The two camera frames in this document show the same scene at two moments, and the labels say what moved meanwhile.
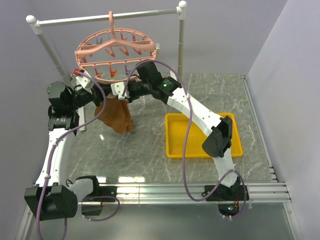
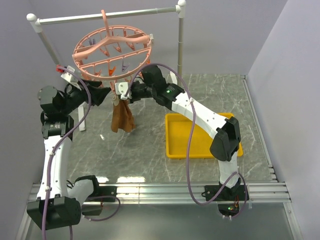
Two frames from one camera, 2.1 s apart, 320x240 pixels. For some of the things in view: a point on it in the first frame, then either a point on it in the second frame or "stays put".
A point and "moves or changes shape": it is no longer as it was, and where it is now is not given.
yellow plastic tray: [176, 133] stays put
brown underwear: [117, 115] moves or changes shape
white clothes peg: [157, 48] -> [151, 37]
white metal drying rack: [37, 23] stays put
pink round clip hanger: [113, 55] moves or changes shape
